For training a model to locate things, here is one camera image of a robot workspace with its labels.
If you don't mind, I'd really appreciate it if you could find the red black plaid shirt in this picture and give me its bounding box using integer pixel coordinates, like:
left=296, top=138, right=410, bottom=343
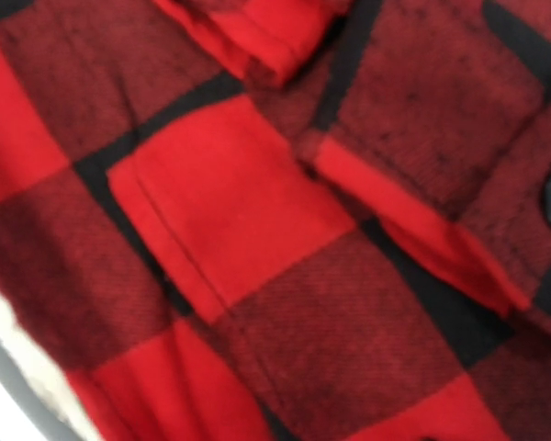
left=0, top=1, right=551, bottom=440

